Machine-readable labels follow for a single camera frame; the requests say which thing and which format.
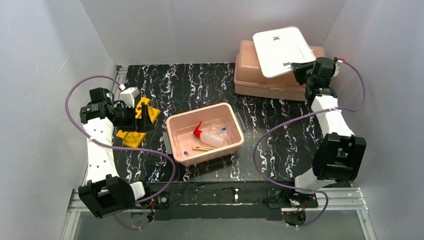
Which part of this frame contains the large pink lidded box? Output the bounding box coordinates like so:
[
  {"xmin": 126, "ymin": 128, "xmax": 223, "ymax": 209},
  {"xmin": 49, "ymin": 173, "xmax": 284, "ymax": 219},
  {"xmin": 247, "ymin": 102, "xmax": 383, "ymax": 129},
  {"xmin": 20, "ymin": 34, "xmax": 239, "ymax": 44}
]
[{"xmin": 233, "ymin": 40, "xmax": 306, "ymax": 102}]

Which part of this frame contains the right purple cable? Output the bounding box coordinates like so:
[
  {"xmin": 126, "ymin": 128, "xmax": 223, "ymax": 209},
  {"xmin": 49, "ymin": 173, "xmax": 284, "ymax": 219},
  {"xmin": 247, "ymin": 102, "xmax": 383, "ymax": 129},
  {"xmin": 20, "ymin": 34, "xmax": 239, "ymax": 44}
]
[{"xmin": 252, "ymin": 59, "xmax": 367, "ymax": 229}]

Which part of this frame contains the wooden stick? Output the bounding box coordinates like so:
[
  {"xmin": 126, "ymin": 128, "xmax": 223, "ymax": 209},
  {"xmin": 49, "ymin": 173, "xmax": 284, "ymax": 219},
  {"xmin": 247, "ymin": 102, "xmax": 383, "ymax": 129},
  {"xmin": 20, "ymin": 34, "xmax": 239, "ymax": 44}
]
[{"xmin": 192, "ymin": 146, "xmax": 216, "ymax": 152}]

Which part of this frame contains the yellow test tube rack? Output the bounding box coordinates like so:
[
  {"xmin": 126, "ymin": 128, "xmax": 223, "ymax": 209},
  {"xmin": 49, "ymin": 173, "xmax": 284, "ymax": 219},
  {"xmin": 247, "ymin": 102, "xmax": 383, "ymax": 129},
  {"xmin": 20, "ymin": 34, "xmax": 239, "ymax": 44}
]
[{"xmin": 116, "ymin": 97, "xmax": 161, "ymax": 148}]

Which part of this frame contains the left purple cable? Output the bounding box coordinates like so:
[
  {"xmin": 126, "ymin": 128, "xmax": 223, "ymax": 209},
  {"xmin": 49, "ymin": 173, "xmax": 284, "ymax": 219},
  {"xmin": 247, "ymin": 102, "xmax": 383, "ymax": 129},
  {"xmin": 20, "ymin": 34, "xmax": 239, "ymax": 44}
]
[{"xmin": 64, "ymin": 75, "xmax": 177, "ymax": 231}]

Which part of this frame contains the clear glass beaker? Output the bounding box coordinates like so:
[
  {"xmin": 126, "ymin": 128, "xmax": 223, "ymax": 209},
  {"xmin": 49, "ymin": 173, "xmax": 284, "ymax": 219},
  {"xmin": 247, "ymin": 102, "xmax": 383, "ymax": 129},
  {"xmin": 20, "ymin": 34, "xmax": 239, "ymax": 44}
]
[{"xmin": 210, "ymin": 119, "xmax": 229, "ymax": 133}]

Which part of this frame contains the white rectangular lid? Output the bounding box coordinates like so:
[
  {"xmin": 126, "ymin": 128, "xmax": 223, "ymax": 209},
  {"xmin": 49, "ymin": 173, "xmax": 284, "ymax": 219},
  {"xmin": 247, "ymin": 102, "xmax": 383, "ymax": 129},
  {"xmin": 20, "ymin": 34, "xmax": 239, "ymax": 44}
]
[{"xmin": 252, "ymin": 26, "xmax": 316, "ymax": 79}]

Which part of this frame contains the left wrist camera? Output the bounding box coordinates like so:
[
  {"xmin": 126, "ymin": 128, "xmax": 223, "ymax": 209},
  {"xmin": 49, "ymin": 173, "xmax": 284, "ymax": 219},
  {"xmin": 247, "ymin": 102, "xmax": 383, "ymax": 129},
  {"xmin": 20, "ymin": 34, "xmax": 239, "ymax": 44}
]
[{"xmin": 119, "ymin": 87, "xmax": 140, "ymax": 108}]

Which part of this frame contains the aluminium frame rail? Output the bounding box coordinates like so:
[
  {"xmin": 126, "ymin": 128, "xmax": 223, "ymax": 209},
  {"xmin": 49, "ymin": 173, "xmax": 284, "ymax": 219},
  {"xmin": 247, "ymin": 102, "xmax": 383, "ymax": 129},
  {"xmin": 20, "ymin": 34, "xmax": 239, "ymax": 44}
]
[{"xmin": 61, "ymin": 65, "xmax": 129, "ymax": 240}]

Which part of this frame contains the white squeeze bottle red cap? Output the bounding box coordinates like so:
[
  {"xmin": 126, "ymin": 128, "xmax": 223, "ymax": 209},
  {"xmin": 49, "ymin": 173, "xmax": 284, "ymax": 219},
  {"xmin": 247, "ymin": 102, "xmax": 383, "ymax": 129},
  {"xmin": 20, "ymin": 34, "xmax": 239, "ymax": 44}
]
[{"xmin": 193, "ymin": 121, "xmax": 225, "ymax": 148}]

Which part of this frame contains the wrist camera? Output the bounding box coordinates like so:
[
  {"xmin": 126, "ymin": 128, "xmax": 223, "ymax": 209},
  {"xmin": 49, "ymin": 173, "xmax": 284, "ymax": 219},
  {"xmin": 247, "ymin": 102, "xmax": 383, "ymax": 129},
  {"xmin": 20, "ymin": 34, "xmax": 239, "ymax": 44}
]
[
  {"xmin": 332, "ymin": 57, "xmax": 345, "ymax": 77},
  {"xmin": 119, "ymin": 87, "xmax": 140, "ymax": 108}
]

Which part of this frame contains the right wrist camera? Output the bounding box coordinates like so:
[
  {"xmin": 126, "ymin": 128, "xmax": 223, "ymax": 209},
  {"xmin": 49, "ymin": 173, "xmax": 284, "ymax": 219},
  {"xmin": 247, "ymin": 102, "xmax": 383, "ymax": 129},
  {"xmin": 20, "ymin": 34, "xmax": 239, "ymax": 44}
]
[{"xmin": 332, "ymin": 57, "xmax": 345, "ymax": 77}]

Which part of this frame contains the pink plastic bin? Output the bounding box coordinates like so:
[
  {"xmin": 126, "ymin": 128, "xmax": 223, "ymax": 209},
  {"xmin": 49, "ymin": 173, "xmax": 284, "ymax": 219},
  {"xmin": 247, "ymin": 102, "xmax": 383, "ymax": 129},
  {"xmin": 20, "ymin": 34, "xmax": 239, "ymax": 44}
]
[{"xmin": 166, "ymin": 102, "xmax": 245, "ymax": 167}]

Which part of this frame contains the purple cable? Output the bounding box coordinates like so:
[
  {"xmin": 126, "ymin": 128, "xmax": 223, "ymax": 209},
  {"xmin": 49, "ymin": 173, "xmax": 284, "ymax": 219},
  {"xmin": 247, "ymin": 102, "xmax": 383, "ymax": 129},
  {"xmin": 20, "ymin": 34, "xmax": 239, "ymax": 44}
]
[
  {"xmin": 64, "ymin": 75, "xmax": 177, "ymax": 231},
  {"xmin": 252, "ymin": 59, "xmax": 367, "ymax": 229}
]

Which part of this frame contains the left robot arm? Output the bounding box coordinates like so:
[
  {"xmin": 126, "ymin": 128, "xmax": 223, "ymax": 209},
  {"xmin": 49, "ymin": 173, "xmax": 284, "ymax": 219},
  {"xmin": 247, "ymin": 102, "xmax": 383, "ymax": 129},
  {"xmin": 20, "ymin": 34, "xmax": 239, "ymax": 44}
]
[{"xmin": 78, "ymin": 87, "xmax": 154, "ymax": 219}]

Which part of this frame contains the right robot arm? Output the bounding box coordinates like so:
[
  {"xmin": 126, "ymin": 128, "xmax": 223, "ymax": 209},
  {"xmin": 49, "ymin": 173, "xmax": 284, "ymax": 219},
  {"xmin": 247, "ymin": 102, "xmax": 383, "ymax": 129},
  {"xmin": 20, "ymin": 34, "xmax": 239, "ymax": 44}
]
[{"xmin": 290, "ymin": 57, "xmax": 367, "ymax": 201}]

